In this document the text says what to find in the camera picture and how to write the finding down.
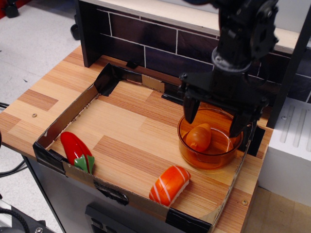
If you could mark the toy salmon nigiri sushi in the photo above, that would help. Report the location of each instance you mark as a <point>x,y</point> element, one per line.
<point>169,185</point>

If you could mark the cardboard fence with black tape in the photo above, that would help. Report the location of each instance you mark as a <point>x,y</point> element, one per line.
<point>131,131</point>

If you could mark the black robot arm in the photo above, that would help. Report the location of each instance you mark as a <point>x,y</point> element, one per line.
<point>247,34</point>

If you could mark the black stand base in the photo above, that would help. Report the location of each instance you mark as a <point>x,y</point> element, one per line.
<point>10,8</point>

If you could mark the red toy chili pepper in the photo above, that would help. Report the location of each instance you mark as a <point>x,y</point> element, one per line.
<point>77,152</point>

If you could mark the dark tile backsplash panel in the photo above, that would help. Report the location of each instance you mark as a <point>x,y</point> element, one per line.
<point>171,50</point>

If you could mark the white ribbed sink unit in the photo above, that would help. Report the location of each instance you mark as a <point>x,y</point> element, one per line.
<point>286,169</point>

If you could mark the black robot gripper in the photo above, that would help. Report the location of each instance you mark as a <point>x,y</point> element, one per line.
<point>226,86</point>

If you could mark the orange toy carrot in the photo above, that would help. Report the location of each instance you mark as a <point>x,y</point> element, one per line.
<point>199,137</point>

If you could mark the black metal bracket corner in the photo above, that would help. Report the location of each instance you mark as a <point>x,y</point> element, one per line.
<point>13,220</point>

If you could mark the transparent orange plastic pot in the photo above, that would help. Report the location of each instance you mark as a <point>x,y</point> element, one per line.
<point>222,149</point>

